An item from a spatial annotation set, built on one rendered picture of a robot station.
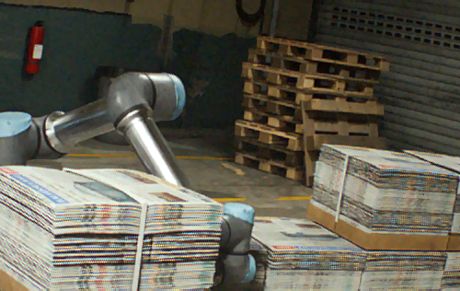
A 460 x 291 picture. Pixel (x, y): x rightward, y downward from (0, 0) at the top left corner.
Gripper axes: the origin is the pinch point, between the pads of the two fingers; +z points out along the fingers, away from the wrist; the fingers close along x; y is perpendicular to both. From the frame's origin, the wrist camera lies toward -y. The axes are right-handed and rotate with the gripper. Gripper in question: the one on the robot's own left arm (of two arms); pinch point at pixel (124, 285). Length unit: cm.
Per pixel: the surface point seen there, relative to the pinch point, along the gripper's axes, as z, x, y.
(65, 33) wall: -379, -671, 27
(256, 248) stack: -44.8, -7.8, 4.5
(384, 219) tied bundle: -78, 5, 14
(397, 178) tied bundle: -80, 6, 25
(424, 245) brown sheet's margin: -93, 11, 7
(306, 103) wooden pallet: -506, -437, -3
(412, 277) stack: -92, 10, -3
